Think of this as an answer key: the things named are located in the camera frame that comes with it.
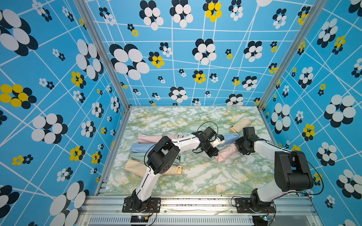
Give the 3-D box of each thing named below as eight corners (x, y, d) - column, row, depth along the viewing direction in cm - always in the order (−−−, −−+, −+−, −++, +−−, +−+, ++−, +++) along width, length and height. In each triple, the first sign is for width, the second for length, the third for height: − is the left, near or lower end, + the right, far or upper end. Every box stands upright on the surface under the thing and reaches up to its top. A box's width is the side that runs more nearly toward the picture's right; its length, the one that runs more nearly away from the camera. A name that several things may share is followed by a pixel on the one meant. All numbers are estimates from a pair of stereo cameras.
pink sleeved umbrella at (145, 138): (138, 144, 100) (136, 140, 96) (140, 137, 103) (138, 133, 99) (161, 144, 100) (160, 140, 96) (162, 137, 103) (161, 133, 99)
